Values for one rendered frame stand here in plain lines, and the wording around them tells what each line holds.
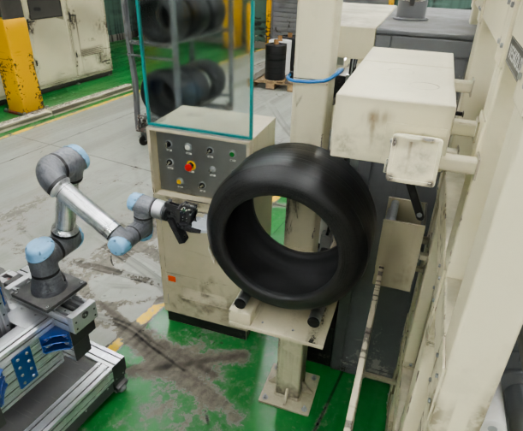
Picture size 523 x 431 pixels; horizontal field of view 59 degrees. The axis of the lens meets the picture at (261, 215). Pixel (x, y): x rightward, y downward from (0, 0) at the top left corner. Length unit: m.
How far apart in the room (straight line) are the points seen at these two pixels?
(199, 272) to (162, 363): 0.55
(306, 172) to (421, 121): 0.51
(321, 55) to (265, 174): 0.47
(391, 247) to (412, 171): 0.88
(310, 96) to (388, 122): 0.71
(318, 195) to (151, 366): 1.70
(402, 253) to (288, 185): 0.59
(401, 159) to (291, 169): 0.55
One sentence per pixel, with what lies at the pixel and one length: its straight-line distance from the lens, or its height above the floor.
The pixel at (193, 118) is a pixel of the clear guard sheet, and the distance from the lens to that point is 2.30.
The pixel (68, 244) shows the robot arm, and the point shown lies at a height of 0.90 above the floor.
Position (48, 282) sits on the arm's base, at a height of 0.79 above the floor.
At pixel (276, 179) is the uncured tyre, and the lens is 1.44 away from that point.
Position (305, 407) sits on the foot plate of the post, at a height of 0.03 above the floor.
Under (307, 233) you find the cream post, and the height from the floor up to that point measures 1.03.
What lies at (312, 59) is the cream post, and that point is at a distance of 1.69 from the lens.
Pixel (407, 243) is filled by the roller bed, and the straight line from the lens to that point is 1.80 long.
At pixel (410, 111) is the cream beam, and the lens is 1.03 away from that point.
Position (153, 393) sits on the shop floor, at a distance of 2.69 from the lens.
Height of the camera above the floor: 2.05
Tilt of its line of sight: 30 degrees down
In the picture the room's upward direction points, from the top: 2 degrees clockwise
